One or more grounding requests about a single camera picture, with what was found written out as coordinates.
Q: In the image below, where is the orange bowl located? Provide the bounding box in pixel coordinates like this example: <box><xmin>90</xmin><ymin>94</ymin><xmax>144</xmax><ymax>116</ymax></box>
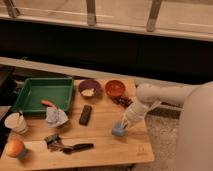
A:
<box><xmin>105</xmin><ymin>80</ymin><xmax>126</xmax><ymax>98</ymax></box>

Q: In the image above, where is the white food in bowl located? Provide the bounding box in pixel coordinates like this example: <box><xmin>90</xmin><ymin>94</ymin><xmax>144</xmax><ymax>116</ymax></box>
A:
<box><xmin>81</xmin><ymin>88</ymin><xmax>94</xmax><ymax>97</ymax></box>

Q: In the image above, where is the white paper cup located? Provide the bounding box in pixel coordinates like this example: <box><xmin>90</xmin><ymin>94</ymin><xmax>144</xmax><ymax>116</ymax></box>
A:
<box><xmin>4</xmin><ymin>113</ymin><xmax>28</xmax><ymax>134</ymax></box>

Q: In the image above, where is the purple bowl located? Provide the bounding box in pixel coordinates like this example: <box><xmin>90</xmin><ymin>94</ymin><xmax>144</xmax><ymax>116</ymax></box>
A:
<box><xmin>78</xmin><ymin>79</ymin><xmax>102</xmax><ymax>98</ymax></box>

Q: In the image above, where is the crumpled white cloth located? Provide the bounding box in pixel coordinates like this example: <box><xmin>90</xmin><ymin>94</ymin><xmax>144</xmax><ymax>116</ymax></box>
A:
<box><xmin>46</xmin><ymin>107</ymin><xmax>68</xmax><ymax>128</ymax></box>

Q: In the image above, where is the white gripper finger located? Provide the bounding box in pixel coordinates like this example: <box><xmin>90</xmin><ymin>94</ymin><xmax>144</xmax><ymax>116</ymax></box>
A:
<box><xmin>121</xmin><ymin>118</ymin><xmax>127</xmax><ymax>128</ymax></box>
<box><xmin>124</xmin><ymin>123</ymin><xmax>131</xmax><ymax>130</ymax></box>

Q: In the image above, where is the orange apple fruit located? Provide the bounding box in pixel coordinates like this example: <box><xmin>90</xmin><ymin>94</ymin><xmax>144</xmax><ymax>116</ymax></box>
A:
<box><xmin>5</xmin><ymin>139</ymin><xmax>25</xmax><ymax>158</ymax></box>

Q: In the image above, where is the black remote control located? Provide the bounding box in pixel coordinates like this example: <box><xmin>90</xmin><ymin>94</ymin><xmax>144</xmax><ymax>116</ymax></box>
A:
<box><xmin>79</xmin><ymin>105</ymin><xmax>92</xmax><ymax>125</ymax></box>

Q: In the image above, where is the black handled knife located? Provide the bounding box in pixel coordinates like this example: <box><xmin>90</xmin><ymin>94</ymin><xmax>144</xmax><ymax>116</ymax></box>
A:
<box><xmin>62</xmin><ymin>143</ymin><xmax>94</xmax><ymax>154</ymax></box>

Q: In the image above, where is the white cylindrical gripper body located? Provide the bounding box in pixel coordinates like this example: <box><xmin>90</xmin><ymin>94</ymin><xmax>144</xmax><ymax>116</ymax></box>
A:
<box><xmin>124</xmin><ymin>100</ymin><xmax>150</xmax><ymax>128</ymax></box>

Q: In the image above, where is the green plastic tray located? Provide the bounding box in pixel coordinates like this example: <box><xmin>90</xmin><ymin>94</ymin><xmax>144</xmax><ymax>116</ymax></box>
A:
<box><xmin>12</xmin><ymin>78</ymin><xmax>74</xmax><ymax>115</ymax></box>

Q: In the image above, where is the blue sponge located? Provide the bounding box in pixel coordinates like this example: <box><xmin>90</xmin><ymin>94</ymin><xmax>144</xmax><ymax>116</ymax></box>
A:
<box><xmin>112</xmin><ymin>120</ymin><xmax>125</xmax><ymax>137</ymax></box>

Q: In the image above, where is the orange carrot toy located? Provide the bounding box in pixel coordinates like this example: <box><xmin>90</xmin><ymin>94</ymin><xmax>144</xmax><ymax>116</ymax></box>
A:
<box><xmin>41</xmin><ymin>100</ymin><xmax>57</xmax><ymax>109</ymax></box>

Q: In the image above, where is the dark binder clip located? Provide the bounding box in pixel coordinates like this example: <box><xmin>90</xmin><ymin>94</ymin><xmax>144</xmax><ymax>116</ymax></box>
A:
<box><xmin>44</xmin><ymin>134</ymin><xmax>61</xmax><ymax>149</ymax></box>

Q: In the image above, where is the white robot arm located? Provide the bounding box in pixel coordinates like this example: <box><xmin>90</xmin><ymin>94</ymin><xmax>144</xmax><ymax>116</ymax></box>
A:
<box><xmin>122</xmin><ymin>84</ymin><xmax>197</xmax><ymax>130</ymax></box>

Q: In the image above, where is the dark brown pine cone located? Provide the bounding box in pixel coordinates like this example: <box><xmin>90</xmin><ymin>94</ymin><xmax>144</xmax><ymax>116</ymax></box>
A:
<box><xmin>113</xmin><ymin>96</ymin><xmax>132</xmax><ymax>108</ymax></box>

